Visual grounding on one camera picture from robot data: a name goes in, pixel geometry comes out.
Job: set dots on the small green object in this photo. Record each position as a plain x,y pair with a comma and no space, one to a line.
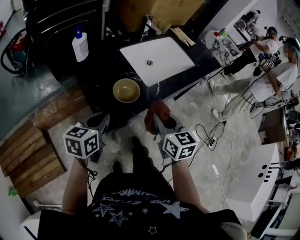
13,191

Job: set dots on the white pump bottle blue cap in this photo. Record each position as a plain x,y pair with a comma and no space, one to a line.
80,48

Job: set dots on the cardboard box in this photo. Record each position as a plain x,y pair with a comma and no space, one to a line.
175,11

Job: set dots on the white rectangular sink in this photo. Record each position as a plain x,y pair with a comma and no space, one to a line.
159,61

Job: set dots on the person's left forearm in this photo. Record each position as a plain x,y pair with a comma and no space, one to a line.
75,185

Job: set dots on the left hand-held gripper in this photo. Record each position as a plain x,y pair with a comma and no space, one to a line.
80,143

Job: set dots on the black cabinet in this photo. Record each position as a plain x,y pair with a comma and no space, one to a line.
63,18

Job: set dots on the person's black shoe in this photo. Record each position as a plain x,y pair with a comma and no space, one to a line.
116,167

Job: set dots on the black star print shirt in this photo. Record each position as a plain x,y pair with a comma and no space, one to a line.
140,211

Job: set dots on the reddish brown cloth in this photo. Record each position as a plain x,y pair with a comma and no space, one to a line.
154,110

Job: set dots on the person's black trousers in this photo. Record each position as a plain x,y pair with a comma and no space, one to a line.
143,159

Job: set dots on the person's right forearm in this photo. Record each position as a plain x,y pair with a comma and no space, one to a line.
185,185

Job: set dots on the marble pattern white cabinet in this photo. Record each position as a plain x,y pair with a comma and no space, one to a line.
222,47

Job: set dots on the chrome faucet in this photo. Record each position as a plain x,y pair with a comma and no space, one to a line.
150,24

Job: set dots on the tan bowl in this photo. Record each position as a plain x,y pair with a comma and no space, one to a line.
126,90

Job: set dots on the white power strip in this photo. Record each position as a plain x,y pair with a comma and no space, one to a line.
211,141

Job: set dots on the light wooden strips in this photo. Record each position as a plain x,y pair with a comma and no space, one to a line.
182,36

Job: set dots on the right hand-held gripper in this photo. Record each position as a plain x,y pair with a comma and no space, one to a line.
180,145

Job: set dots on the stack of wooden planks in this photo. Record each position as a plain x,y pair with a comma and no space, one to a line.
30,145

